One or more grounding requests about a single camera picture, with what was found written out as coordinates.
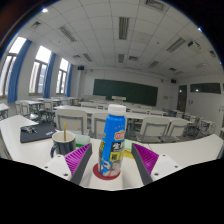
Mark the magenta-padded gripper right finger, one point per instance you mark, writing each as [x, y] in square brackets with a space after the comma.
[165, 165]

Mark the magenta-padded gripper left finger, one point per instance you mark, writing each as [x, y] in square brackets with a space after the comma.
[58, 166]

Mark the blue drink bottle white cap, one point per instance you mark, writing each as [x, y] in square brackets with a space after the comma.
[112, 143]

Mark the dark blue mug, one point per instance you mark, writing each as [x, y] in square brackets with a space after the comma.
[61, 146]

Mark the wooden stick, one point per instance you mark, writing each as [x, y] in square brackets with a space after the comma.
[64, 130]

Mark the black flat sleeve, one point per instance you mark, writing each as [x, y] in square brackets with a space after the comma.
[41, 133]

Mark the flat round red coaster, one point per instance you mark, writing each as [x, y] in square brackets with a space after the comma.
[96, 171]

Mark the group of desks and chairs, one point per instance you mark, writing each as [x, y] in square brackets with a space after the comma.
[153, 125]

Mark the dark door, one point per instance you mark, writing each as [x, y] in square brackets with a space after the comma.
[182, 98]

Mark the white lectern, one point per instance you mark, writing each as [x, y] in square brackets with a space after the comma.
[119, 98]

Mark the green chalkboard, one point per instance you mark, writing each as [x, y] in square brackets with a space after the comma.
[125, 91]

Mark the blue curtain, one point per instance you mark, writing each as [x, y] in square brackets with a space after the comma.
[69, 80]
[18, 71]
[49, 75]

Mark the tall window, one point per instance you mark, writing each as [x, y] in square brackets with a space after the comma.
[38, 71]
[61, 77]
[8, 66]

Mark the ceiling projector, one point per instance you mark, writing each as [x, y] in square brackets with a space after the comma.
[194, 45]

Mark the group of ceiling lights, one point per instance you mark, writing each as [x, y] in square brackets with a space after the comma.
[123, 28]

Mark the black wall speaker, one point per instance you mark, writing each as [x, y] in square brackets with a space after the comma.
[81, 67]
[173, 80]

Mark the dark high wall window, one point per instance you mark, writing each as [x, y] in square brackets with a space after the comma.
[205, 88]

